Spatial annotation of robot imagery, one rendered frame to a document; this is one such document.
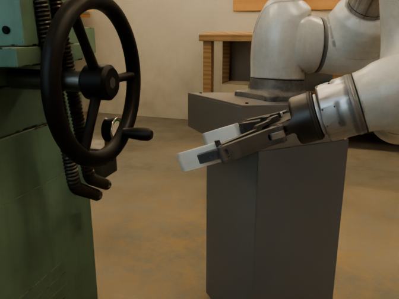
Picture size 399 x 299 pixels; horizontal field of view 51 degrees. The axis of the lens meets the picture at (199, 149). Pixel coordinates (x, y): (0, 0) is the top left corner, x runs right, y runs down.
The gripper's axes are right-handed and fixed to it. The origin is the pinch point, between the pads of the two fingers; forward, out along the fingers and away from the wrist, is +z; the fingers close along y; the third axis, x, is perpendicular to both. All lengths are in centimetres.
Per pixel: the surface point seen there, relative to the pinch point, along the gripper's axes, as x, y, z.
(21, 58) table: -23.0, 10.8, 18.1
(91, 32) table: -29.8, -25.6, 25.9
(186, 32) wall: -57, -334, 104
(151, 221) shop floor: 45, -105, 78
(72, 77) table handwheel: -18.4, 3.5, 15.7
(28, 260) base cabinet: 11.2, 4.2, 40.9
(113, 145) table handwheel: -5.1, -0.6, 15.7
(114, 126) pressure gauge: -7.3, -23.1, 27.6
